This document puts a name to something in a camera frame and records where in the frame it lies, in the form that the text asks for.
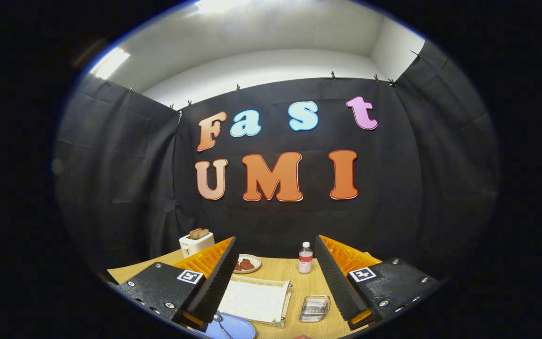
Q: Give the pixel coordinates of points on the beige plate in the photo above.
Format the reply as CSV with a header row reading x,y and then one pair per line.
x,y
257,260

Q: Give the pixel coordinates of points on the toast slice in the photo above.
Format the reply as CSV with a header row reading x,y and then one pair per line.
x,y
203,232
195,233

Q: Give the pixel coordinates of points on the narrow ceiling light panel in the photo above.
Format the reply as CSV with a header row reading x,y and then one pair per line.
x,y
110,62

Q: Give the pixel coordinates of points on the white toaster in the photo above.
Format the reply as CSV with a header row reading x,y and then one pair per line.
x,y
195,247

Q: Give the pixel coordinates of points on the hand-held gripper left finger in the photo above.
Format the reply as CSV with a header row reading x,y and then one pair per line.
x,y
219,282

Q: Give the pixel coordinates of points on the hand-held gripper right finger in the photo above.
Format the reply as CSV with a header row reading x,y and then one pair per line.
x,y
333,282

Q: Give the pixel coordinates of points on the brown meat piece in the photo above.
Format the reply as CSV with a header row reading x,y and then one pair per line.
x,y
237,266
247,264

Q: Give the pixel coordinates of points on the large ceiling light panel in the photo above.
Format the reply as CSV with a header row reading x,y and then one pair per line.
x,y
219,5

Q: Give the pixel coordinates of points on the clear bottle with red label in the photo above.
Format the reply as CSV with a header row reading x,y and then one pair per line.
x,y
305,261

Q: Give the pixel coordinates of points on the metal mesh basket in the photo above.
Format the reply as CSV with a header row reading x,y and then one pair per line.
x,y
314,308

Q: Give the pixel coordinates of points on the blue plate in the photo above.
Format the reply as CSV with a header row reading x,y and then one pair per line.
x,y
240,327

